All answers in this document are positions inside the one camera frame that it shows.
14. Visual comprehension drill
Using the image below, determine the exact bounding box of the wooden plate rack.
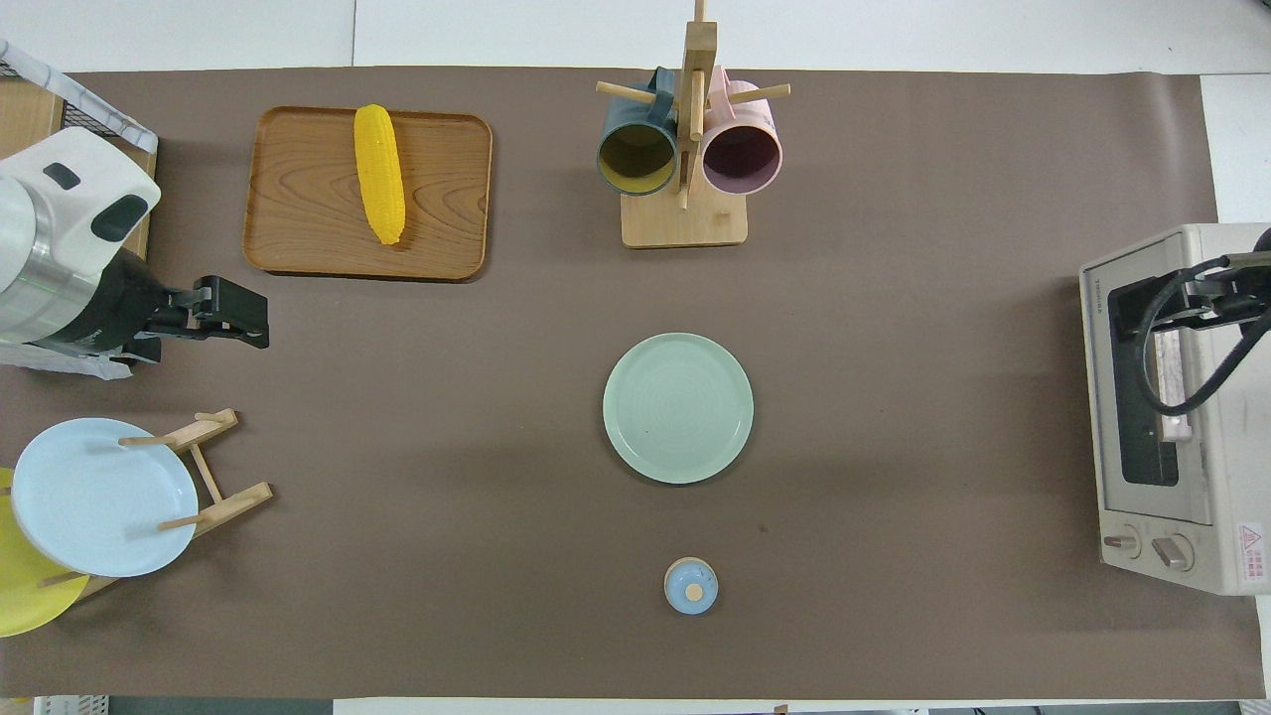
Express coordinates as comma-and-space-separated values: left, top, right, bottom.
40, 408, 274, 602

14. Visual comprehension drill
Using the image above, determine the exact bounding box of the pink mug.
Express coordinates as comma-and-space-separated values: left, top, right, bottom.
701, 68, 784, 196

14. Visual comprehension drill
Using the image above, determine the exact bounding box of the beige toaster oven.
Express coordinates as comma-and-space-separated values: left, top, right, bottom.
1079, 223, 1271, 597

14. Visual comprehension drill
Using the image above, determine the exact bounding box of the yellow plate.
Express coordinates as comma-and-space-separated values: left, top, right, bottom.
0, 467, 90, 639

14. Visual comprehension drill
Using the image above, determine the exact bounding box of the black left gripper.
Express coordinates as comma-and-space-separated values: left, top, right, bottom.
147, 277, 271, 352

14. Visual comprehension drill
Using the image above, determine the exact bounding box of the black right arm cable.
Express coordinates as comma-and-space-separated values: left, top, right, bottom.
1137, 253, 1271, 416

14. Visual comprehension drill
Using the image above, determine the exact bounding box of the dark blue mug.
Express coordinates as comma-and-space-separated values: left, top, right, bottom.
596, 68, 679, 198

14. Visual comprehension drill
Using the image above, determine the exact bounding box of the black wire basket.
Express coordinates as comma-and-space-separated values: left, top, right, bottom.
0, 58, 135, 138

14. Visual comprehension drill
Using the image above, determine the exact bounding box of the brown wooden tray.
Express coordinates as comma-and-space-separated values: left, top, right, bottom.
242, 106, 494, 283

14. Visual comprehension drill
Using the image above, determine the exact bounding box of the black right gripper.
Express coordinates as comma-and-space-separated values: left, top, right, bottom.
1172, 260, 1271, 329

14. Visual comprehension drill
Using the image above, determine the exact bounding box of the wooden mug tree stand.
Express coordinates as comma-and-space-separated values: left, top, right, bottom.
596, 0, 792, 249

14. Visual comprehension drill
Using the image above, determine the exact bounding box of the small blue bell wooden knob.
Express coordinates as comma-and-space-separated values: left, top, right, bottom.
663, 557, 720, 616

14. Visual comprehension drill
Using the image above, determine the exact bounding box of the light blue plate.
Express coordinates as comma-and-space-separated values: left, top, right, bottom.
11, 418, 200, 579

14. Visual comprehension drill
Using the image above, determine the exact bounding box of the pale green plate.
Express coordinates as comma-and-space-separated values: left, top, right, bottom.
603, 333, 755, 486

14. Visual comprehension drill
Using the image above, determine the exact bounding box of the brown table mat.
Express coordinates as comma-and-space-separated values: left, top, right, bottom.
0, 68, 1264, 701

